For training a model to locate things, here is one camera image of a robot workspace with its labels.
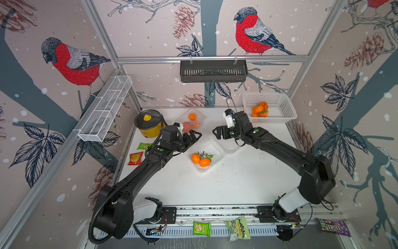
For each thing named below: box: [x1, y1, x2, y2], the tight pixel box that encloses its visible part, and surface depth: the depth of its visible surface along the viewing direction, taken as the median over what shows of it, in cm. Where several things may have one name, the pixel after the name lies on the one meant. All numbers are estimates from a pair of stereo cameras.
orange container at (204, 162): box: [199, 158, 211, 168], surface depth 90 cm
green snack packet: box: [192, 220, 211, 238], surface depth 71 cm
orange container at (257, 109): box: [251, 105, 264, 114], surface depth 111 cm
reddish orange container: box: [258, 101, 269, 110], surface depth 116 cm
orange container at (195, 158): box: [191, 153, 201, 165], surface depth 90 cm
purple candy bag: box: [317, 217, 351, 238], surface depth 71 cm
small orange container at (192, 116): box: [188, 113, 197, 121], surface depth 114 cm
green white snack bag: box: [224, 216, 252, 242], surface depth 71 cm
